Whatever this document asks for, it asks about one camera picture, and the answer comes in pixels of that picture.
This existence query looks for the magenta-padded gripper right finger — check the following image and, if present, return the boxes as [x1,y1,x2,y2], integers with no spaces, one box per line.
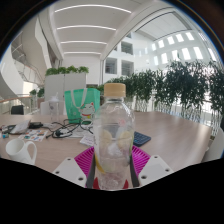
[128,144,174,188]

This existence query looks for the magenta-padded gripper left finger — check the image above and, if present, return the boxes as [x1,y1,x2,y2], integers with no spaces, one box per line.
[52,147,98,189]

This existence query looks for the clear plastic bottle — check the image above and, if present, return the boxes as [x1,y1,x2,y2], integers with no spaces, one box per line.
[92,82,136,191]

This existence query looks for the dark blue flat case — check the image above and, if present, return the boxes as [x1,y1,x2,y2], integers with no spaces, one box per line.
[133,131,152,148]

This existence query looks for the white paper sheet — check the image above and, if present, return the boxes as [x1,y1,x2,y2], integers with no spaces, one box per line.
[79,133,96,148]

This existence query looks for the colourful sticker sheet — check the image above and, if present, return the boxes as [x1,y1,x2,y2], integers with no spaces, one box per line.
[18,129,48,142]

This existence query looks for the white mug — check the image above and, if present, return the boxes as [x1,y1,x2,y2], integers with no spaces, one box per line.
[5,138,38,166]

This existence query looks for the black wallet with cards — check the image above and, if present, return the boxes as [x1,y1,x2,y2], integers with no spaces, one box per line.
[29,121,44,130]

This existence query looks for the clear shaker bottle, white lid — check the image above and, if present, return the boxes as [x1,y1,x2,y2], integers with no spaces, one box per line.
[48,95,60,124]

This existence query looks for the white paper pouch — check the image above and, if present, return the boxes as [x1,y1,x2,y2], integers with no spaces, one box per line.
[9,119,32,135]

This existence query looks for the green tote bag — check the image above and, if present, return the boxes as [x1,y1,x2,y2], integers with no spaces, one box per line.
[63,87,101,124]

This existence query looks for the black chair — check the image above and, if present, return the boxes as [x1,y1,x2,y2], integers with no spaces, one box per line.
[10,104,25,116]

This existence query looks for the potted green plants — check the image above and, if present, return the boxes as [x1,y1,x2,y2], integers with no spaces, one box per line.
[29,87,46,108]

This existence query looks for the white cabinet topped with plants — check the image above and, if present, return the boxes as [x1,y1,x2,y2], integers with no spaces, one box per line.
[44,65,90,116]

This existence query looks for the row of green plants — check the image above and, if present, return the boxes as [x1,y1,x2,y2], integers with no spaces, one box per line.
[96,59,224,134]

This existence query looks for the ceiling light strips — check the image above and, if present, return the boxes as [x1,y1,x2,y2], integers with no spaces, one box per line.
[54,3,133,56]

